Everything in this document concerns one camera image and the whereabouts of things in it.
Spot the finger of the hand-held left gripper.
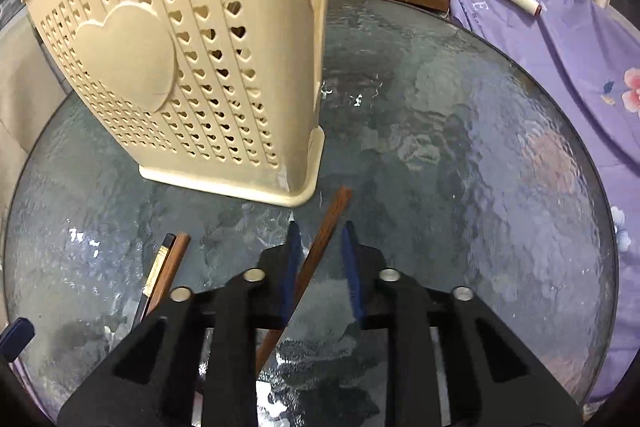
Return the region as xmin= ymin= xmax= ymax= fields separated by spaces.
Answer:
xmin=0 ymin=317 xmax=36 ymax=363

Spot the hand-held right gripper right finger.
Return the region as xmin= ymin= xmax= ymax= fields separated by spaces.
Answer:
xmin=340 ymin=220 xmax=586 ymax=427

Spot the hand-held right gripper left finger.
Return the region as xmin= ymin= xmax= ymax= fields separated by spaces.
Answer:
xmin=57 ymin=219 xmax=303 ymax=427

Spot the long reddish brown chopstick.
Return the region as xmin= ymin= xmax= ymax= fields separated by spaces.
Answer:
xmin=254 ymin=186 xmax=353 ymax=380

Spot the pile of wooden chopsticks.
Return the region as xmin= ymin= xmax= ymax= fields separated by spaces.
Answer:
xmin=131 ymin=232 xmax=192 ymax=328

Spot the cream plastic utensil holder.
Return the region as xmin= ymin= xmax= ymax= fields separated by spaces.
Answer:
xmin=21 ymin=0 xmax=333 ymax=208

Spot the beige cloth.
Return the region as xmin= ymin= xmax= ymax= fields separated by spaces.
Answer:
xmin=0 ymin=22 xmax=71 ymax=158

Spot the purple floral cloth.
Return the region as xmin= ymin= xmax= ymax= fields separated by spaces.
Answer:
xmin=445 ymin=0 xmax=640 ymax=403

